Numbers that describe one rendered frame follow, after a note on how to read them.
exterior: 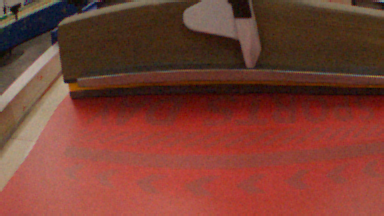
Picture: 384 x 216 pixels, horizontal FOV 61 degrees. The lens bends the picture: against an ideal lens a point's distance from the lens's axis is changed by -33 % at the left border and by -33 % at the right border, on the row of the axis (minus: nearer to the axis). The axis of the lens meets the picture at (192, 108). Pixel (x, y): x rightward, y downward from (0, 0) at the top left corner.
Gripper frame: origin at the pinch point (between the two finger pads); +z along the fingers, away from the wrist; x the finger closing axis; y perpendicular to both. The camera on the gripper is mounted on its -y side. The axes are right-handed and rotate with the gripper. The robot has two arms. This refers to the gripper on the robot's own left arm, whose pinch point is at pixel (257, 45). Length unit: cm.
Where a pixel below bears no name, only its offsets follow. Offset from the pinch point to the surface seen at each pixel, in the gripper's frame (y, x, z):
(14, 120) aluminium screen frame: 26.8, 7.3, 2.8
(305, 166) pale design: -4.5, 12.0, 4.9
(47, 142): 19.6, 9.4, 4.2
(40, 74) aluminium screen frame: 26.7, -1.5, 0.9
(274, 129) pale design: -1.3, 6.4, 4.8
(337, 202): -7.5, 17.0, 5.0
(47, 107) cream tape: 23.9, 1.9, 4.0
